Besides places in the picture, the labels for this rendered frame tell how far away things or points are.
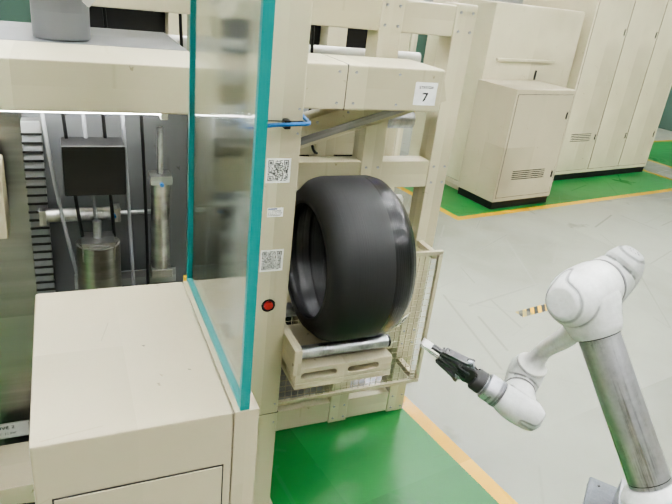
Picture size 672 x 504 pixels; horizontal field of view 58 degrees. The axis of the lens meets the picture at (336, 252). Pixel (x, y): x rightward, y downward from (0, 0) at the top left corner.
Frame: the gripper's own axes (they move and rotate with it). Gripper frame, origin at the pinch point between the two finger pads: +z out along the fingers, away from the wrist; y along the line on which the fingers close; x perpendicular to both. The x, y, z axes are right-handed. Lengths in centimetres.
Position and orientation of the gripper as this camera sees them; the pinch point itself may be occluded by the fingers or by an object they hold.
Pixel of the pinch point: (430, 347)
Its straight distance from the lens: 203.1
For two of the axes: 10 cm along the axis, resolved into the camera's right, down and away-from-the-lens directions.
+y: -3.0, 5.7, 7.7
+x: 4.9, -6.0, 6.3
